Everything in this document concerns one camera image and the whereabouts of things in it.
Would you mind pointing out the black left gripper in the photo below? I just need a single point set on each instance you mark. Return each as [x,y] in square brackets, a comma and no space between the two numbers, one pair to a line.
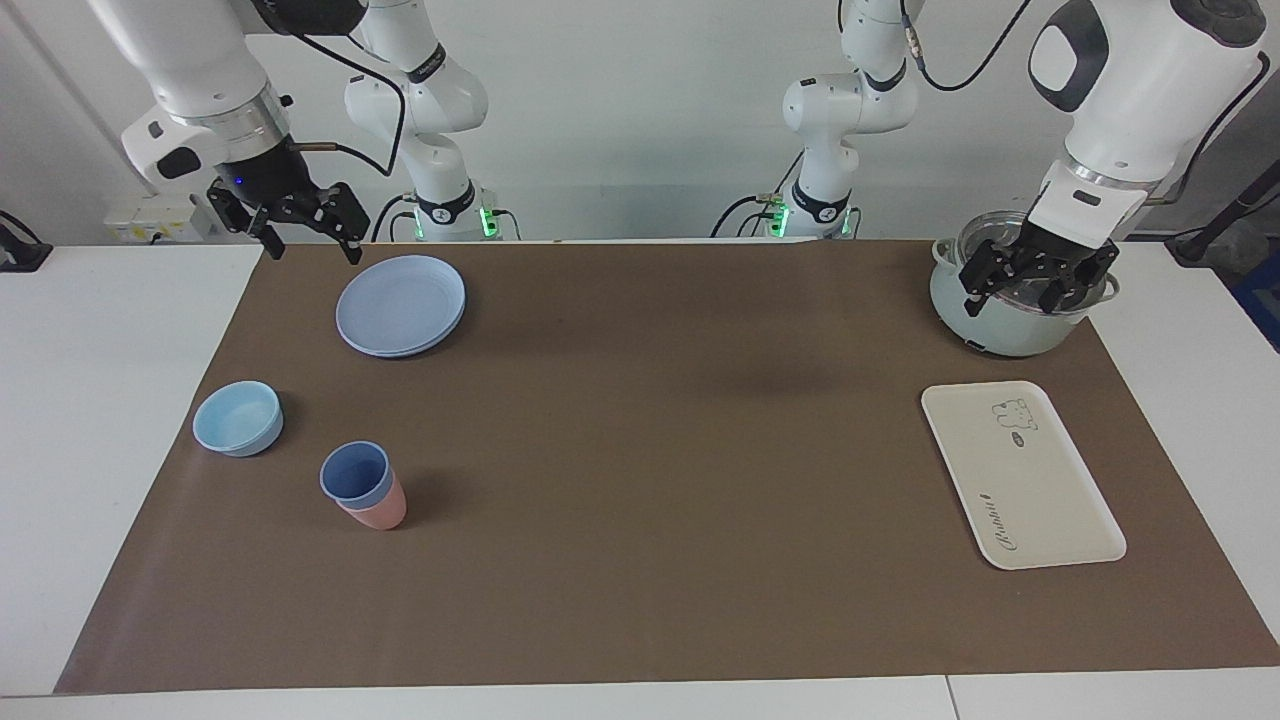
[1050,252]

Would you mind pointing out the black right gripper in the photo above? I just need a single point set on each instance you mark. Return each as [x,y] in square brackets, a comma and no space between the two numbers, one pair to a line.
[265,180]

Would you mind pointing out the blue ribbed plastic cup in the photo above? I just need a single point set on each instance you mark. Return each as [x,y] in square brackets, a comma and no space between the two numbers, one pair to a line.
[355,475]

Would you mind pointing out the pink plastic cup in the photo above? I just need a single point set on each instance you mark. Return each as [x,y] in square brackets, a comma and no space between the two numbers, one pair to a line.
[385,512]

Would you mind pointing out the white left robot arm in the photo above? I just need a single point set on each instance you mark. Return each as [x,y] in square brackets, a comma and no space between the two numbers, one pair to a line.
[1150,90]

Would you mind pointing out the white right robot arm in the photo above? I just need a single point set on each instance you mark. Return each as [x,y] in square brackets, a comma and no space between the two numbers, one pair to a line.
[200,60]

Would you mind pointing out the cream rabbit print tray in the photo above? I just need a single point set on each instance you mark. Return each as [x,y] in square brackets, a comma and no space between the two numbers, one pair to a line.
[1020,480]

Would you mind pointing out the blue plastic plate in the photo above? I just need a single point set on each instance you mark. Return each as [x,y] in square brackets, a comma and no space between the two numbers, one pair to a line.
[400,305]

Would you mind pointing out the black stand pole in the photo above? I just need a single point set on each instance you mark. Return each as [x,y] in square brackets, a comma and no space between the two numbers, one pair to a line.
[1215,225]

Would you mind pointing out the light blue plastic bowl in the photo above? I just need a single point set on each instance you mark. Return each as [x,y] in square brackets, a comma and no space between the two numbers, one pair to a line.
[238,418]

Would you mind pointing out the blue box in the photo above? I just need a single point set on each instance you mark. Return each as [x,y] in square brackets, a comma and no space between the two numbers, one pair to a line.
[1262,300]

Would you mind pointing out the black table clamp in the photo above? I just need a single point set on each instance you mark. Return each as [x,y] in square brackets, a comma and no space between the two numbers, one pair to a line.
[20,255]

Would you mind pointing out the brown table mat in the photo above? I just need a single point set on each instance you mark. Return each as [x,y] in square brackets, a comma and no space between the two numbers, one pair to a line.
[650,500]

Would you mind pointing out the white wall power strip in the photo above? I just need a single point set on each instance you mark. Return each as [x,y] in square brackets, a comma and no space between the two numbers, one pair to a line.
[150,220]

